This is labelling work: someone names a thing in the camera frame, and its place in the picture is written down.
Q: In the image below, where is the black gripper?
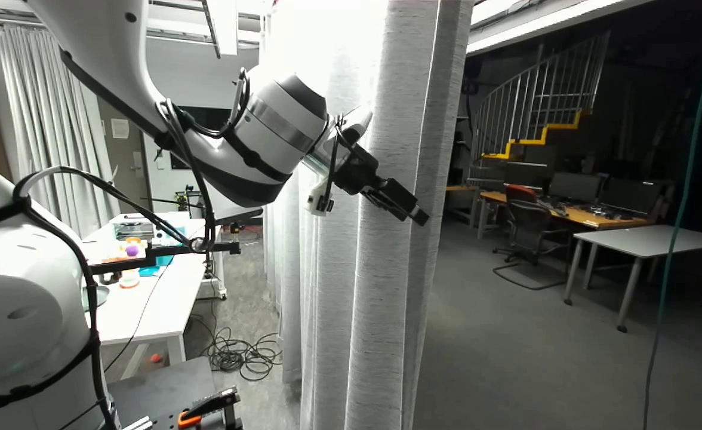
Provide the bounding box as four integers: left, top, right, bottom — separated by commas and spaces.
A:
334, 139, 431, 229

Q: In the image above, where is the grey fabric curtain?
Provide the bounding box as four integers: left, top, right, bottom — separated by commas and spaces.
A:
261, 0, 474, 430

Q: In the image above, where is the white pleated curtain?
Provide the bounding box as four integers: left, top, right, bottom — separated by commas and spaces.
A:
0, 23, 121, 236

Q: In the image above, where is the black sled base chair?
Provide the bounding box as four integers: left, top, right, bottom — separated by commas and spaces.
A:
489, 182, 570, 294

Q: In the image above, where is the black low bench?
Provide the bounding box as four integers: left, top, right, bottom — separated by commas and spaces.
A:
209, 207, 266, 229

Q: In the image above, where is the black computer monitor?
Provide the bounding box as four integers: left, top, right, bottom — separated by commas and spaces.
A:
546, 173, 603, 207
600, 178, 667, 219

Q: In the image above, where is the wooden desk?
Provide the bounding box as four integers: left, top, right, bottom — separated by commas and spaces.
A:
445, 185, 663, 234

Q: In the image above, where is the green black small device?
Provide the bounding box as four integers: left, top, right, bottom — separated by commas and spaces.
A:
172, 186, 208, 219

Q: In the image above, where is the white mezzanine edge beam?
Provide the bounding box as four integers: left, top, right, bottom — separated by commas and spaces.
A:
466, 0, 657, 57

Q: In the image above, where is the teal plastic tray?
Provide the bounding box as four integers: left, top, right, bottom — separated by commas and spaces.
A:
135, 251, 176, 281

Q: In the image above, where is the white work table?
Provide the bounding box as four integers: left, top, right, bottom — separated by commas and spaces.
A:
78, 210, 226, 386

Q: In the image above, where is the white ceiling light fixture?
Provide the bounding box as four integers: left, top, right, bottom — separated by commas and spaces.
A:
202, 0, 242, 61

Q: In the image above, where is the white plastic box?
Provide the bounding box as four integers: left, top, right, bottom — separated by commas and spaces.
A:
110, 219, 159, 242

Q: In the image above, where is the grey door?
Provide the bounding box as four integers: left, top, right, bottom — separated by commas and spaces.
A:
98, 98, 154, 214

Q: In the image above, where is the black orange bar clamp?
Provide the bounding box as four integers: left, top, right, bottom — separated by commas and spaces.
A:
172, 388, 244, 430

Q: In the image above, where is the black robot workbench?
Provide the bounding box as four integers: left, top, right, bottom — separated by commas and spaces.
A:
110, 355, 245, 430

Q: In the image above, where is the staircase with yellow stringer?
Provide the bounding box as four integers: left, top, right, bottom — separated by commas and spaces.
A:
473, 31, 617, 166

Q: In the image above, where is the black floor cable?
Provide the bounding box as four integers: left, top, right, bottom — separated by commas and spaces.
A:
202, 327, 283, 386

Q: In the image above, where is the teal hanging cable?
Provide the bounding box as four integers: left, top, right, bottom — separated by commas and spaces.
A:
639, 0, 702, 430

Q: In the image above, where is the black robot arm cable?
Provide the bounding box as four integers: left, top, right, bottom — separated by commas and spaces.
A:
12, 69, 245, 430

